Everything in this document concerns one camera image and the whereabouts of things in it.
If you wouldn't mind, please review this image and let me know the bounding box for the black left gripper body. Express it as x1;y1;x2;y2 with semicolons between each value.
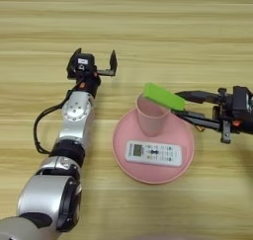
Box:
67;68;117;99

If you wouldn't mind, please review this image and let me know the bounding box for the pink round plate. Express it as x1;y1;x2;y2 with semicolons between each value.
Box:
112;107;196;185

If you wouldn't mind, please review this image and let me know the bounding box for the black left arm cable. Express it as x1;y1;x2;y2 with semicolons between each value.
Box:
33;82;82;155

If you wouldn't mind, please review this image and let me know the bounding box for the green card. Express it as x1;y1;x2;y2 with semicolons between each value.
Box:
142;82;187;112

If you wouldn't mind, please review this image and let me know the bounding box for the pink plastic cup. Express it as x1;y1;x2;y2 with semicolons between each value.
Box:
135;93;172;138

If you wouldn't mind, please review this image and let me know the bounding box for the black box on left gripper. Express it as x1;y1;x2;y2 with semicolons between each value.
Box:
76;53;97;72

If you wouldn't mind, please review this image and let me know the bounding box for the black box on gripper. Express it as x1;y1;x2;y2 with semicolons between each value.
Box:
76;53;97;72
232;85;253;113

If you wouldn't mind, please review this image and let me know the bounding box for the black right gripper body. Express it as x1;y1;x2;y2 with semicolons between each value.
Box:
211;88;253;144

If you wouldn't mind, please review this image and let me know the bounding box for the white remote control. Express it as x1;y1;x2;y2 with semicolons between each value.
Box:
125;140;184;168

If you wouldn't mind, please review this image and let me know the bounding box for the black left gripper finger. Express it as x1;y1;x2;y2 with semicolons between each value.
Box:
67;47;83;74
109;49;119;76

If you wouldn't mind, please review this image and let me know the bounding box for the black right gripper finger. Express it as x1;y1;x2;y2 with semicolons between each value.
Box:
171;110;221;130
175;90;219;105

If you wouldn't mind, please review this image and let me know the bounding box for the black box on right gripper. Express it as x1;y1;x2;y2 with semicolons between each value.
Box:
232;85;253;113

